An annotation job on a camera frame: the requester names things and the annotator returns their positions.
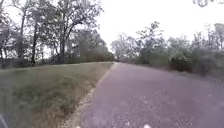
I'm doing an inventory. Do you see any grey asphalt path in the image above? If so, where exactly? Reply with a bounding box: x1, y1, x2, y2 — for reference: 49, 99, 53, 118
60, 61, 224, 128

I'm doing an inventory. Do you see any row of trees and bushes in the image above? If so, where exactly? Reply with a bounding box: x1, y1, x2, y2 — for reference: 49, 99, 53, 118
110, 21, 224, 80

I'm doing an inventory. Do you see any grass verge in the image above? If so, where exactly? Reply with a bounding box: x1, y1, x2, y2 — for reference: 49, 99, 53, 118
0, 61, 115, 128

